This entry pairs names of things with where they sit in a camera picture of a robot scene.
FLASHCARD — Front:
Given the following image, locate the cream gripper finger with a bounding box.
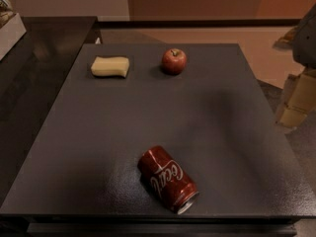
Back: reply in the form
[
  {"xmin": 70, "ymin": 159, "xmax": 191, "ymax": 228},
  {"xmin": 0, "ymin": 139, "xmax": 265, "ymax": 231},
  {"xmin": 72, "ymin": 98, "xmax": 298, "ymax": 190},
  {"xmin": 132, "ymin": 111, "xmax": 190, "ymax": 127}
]
[{"xmin": 276, "ymin": 68, "xmax": 316, "ymax": 128}]

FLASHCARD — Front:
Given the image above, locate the red coke can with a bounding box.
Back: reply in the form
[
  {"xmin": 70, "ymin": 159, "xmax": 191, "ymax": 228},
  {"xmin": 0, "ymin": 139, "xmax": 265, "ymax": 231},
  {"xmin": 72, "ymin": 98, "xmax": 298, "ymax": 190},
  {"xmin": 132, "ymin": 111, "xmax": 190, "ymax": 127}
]
[{"xmin": 137, "ymin": 146, "xmax": 198, "ymax": 214}]

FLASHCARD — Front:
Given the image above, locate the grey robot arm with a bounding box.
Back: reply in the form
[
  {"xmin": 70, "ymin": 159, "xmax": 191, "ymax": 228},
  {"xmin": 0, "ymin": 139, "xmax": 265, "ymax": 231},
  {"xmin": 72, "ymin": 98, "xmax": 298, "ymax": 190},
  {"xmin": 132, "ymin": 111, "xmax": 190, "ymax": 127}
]
[{"xmin": 276, "ymin": 5, "xmax": 316, "ymax": 128}]

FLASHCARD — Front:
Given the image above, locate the red apple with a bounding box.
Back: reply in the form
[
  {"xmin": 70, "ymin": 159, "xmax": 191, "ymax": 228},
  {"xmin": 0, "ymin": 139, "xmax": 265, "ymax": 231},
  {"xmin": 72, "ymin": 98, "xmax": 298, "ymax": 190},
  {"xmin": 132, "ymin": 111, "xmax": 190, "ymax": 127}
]
[{"xmin": 161, "ymin": 48, "xmax": 187, "ymax": 75}]

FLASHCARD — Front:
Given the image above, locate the yellow sponge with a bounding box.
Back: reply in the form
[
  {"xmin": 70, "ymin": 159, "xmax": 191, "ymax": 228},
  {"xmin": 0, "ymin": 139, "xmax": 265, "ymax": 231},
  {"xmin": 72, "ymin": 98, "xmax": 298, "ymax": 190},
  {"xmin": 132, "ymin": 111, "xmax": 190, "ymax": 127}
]
[{"xmin": 91, "ymin": 56, "xmax": 129, "ymax": 78}]

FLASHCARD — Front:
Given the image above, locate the dark side counter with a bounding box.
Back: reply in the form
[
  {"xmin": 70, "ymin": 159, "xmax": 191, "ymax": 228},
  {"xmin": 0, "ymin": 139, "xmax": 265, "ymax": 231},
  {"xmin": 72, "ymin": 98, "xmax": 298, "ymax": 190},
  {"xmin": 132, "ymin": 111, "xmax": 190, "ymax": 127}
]
[{"xmin": 0, "ymin": 16, "xmax": 97, "ymax": 205}]

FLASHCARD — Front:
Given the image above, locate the white box at left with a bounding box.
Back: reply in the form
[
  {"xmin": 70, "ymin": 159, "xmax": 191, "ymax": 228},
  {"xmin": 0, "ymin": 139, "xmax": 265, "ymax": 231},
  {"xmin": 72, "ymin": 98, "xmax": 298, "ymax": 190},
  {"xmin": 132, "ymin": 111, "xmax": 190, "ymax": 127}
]
[{"xmin": 0, "ymin": 0, "xmax": 27, "ymax": 60}]

